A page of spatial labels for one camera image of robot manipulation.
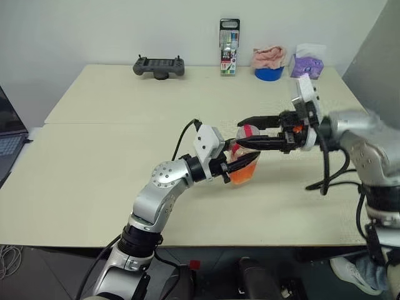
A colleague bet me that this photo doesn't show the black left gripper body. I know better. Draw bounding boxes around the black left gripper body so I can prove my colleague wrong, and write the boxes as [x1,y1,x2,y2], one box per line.
[207,152,233,185]

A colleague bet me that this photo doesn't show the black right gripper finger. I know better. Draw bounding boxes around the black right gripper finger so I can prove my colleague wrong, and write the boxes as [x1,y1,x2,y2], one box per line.
[237,115,283,131]
[238,134,287,151]

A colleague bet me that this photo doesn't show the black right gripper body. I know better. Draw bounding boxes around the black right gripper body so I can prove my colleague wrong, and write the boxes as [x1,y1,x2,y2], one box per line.
[277,109,311,154]

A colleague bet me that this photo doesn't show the clear glass with orange drink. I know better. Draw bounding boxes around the clear glass with orange drink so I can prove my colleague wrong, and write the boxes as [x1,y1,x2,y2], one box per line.
[229,142,261,188]

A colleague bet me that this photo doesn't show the small clear bottle red label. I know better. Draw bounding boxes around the small clear bottle red label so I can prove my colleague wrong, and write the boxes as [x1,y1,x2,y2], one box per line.
[235,123,262,148]

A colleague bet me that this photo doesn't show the blue round bowl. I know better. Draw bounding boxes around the blue round bowl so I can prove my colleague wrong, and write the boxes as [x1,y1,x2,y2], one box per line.
[254,64,285,83]

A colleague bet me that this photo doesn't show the pink crumpled cloth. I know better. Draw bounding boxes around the pink crumpled cloth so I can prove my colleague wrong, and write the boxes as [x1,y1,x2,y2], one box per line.
[252,45,288,70]

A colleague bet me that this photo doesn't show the purple tissue pack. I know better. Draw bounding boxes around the purple tissue pack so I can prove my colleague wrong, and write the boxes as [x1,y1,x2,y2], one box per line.
[288,43,327,79]

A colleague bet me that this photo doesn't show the pack of coloured markers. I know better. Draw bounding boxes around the pack of coloured markers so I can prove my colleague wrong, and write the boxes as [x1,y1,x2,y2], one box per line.
[218,18,241,77]

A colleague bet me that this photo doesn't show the grey handheld remote controller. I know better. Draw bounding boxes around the grey handheld remote controller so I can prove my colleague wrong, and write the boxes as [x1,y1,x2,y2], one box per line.
[132,54,186,81]

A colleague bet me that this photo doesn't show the white sneaker shoe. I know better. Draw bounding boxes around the white sneaker shoe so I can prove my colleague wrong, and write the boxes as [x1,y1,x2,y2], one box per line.
[329,255,386,296]

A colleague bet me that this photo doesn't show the dark laptop computer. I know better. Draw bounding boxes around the dark laptop computer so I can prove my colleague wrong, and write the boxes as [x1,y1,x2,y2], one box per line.
[0,83,33,189]

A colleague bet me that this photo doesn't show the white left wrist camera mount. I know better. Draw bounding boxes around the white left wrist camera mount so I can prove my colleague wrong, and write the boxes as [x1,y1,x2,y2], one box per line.
[192,124,225,172]

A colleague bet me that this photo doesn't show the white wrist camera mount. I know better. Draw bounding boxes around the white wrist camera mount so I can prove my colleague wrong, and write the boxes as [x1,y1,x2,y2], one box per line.
[192,124,225,172]
[290,74,325,151]

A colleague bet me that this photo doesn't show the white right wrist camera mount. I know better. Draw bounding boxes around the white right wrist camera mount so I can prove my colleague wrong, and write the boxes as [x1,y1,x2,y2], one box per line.
[290,74,325,151]

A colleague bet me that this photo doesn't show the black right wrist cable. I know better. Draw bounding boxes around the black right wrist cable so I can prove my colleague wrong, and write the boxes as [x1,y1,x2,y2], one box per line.
[305,124,358,196]

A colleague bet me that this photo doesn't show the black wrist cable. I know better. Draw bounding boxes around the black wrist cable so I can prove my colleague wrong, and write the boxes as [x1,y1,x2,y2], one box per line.
[171,118,201,163]
[305,124,358,196]

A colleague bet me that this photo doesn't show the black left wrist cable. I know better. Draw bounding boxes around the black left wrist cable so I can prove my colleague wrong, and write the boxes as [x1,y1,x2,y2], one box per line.
[171,118,201,163]

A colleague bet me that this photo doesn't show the dark rounded handle shape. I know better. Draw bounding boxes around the dark rounded handle shape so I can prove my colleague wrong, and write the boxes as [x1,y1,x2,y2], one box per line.
[238,256,278,300]

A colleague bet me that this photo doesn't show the black left arm base cable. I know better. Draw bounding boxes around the black left arm base cable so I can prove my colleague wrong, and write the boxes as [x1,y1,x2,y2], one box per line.
[76,234,123,300]

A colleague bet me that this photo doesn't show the white coiled cable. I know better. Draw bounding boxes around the white coiled cable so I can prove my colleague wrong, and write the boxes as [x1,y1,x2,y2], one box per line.
[0,244,23,280]

